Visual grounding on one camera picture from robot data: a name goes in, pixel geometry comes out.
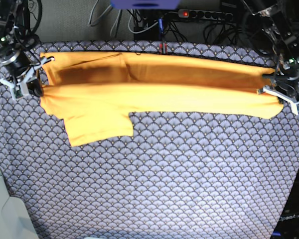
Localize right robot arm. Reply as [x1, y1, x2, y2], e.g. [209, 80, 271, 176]
[0, 0, 54, 100]

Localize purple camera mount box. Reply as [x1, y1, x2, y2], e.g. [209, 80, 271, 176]
[110, 0, 180, 10]

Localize blue fan-pattern tablecloth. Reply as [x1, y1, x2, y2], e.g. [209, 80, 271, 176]
[0, 39, 299, 239]

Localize yellow T-shirt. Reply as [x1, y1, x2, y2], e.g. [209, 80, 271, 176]
[40, 52, 283, 146]

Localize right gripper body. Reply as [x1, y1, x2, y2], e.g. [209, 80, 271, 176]
[0, 56, 55, 96]

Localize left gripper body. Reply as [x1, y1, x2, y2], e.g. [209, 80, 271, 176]
[257, 71, 299, 115]

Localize black power strip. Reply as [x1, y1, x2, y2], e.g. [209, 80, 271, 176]
[177, 9, 234, 22]

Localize blue clamp handle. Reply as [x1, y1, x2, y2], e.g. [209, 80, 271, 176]
[158, 18, 164, 39]

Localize grey chair seat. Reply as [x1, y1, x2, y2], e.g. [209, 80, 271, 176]
[0, 171, 38, 239]

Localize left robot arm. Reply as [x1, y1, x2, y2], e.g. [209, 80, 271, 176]
[242, 0, 299, 115]

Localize red black table clamp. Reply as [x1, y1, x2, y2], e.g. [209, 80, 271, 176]
[159, 42, 167, 55]

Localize black OpenArm box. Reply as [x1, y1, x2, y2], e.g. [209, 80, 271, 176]
[271, 170, 299, 239]

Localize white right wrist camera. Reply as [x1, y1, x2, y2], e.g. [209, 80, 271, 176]
[10, 88, 28, 101]

